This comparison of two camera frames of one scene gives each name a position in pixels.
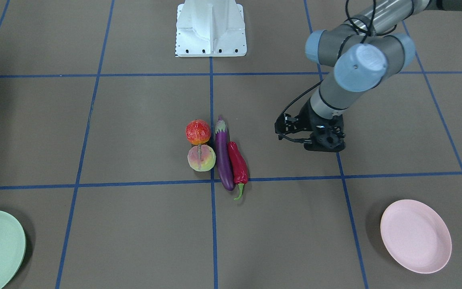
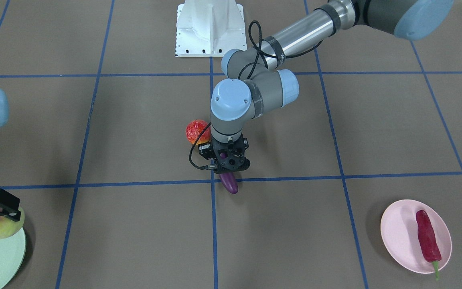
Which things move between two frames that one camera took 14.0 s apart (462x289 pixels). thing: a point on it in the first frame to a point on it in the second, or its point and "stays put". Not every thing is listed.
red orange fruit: [198, 132] stays put
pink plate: [416, 235] stays put
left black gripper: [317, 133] to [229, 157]
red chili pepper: [240, 171] to [428, 239]
